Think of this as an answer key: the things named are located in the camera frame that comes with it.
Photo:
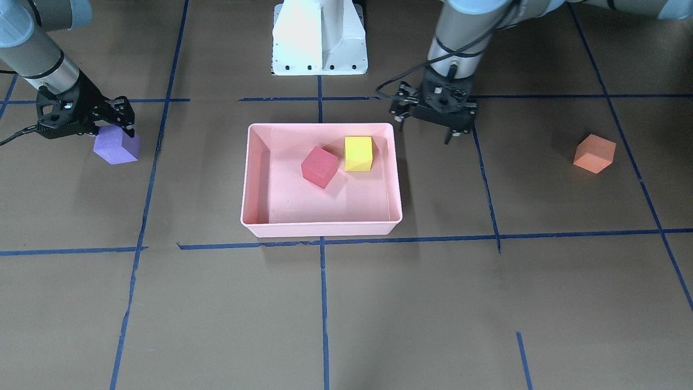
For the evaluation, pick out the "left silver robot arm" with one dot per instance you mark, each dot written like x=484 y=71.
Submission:
x=463 y=32

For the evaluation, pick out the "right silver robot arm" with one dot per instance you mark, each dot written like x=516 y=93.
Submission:
x=31 y=53

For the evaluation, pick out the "white mounting pillar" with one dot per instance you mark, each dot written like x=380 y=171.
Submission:
x=319 y=38

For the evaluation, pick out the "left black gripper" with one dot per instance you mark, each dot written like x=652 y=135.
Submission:
x=403 y=103

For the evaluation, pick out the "red foam block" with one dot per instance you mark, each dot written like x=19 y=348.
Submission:
x=319 y=167

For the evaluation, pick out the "orange foam block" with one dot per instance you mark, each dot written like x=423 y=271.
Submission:
x=594 y=154

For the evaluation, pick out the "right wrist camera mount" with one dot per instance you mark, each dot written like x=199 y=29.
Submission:
x=53 y=112

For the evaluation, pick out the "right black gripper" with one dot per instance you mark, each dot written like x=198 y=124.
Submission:
x=88 y=100

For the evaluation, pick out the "pink plastic bin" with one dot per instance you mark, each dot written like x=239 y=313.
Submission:
x=279 y=202

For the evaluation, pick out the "purple foam block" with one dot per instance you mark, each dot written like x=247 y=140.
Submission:
x=115 y=146

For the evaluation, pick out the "yellow foam block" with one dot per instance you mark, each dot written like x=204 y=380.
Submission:
x=358 y=153

